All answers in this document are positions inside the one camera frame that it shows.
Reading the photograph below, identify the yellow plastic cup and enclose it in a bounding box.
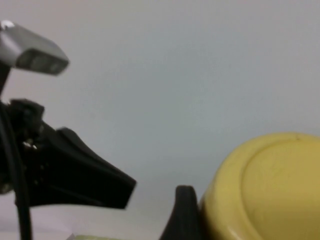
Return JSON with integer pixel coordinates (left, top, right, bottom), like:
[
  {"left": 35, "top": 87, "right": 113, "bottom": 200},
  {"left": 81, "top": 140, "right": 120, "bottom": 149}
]
[{"left": 199, "top": 131, "right": 320, "bottom": 240}]

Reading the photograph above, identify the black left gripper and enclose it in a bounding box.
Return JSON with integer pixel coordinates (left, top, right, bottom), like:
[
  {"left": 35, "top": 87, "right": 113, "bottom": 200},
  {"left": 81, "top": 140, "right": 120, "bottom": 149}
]
[{"left": 0, "top": 98, "right": 138, "bottom": 210}]

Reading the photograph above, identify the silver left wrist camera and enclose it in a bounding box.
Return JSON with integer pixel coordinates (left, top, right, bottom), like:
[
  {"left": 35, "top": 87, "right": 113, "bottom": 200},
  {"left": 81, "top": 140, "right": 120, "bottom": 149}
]
[{"left": 0, "top": 20, "right": 70, "bottom": 76}]

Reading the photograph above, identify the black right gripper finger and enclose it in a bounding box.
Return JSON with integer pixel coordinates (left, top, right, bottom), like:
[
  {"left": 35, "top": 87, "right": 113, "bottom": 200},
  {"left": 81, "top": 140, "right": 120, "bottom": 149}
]
[{"left": 158, "top": 184, "right": 202, "bottom": 240}]

